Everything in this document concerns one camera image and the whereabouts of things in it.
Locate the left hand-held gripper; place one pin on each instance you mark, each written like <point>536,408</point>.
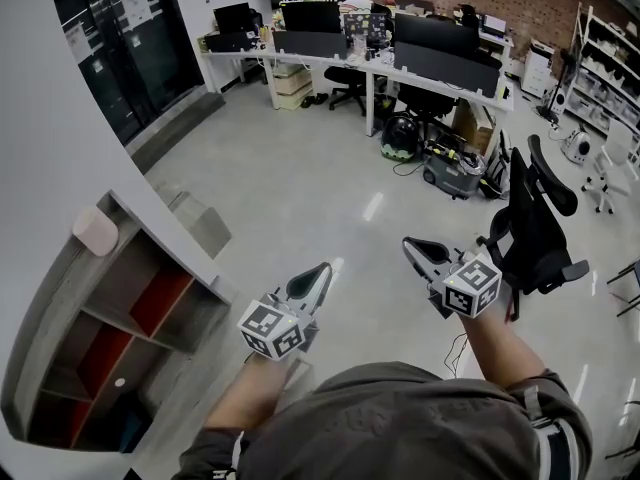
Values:
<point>272,330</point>

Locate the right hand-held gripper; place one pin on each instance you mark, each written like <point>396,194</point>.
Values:
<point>472,288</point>

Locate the pale pink cup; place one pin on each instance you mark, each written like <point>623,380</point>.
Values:
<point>95,230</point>

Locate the grey low shelf unit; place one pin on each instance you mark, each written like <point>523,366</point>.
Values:
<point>65,288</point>

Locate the person's left forearm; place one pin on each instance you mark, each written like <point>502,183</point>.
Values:
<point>245,393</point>

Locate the person's right forearm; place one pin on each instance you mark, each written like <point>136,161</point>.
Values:
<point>500,348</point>

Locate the long white office desk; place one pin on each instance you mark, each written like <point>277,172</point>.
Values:
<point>370,65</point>

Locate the grey vacuum cleaner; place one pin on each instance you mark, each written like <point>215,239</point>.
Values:
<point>452,168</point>

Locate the black high-back mesh chair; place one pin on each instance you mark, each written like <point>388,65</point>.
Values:
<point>530,233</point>

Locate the white striped bag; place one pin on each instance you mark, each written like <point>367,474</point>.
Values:
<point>500,168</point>

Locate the black round backpack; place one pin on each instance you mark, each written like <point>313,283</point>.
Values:
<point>398,138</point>

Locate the large cardboard box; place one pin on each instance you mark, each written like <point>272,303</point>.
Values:
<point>472,128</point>

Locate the black office chair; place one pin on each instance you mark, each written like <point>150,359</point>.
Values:
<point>430,103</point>
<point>346,85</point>

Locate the person's grey shirt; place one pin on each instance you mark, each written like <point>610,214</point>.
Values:
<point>400,418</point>

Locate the black shoes pair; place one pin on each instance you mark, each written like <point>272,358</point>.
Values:
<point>315,100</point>

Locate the white round floor appliance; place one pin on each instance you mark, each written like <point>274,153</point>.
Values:
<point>577,145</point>

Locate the black metal stand legs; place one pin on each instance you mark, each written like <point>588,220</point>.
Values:
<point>625,288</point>

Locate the cardboard boxes stack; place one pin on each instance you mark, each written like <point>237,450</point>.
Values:
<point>293,85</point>

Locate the black standing fan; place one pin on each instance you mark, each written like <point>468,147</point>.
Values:
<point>557,95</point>

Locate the grey door step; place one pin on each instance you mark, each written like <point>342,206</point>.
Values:
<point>175,128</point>

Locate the white office chair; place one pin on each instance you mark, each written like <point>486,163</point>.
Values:
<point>615,168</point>

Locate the small white round object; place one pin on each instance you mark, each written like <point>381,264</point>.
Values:
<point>120,382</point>

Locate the white drawer cabinet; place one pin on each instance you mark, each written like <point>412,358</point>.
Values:
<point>537,68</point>

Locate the wide black monitor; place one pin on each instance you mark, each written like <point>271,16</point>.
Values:
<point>436,33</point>

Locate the sticker covered laptop lid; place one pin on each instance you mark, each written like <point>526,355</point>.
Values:
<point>365,24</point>

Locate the white storage shelf rack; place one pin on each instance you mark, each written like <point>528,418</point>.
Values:
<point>607,53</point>

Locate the small black monitor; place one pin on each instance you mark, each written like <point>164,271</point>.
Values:
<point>232,18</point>

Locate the black double door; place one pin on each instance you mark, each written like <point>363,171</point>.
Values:
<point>125,58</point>

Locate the white door notice paper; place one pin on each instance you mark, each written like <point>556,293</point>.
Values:
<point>135,3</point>
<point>75,38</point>

